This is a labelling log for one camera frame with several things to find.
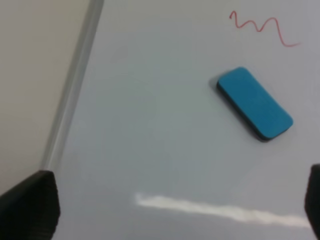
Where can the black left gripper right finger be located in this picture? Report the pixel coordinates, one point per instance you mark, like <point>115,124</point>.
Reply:
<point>312,199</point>

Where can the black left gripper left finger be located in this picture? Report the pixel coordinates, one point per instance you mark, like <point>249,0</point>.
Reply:
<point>31,209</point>

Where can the white whiteboard with aluminium frame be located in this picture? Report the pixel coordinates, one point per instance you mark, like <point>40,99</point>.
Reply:
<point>152,151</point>

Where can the blue whiteboard eraser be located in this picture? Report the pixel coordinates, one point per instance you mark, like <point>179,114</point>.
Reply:
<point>263,114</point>

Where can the red marker squiggle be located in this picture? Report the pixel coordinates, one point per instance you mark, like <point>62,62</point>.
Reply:
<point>259,29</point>

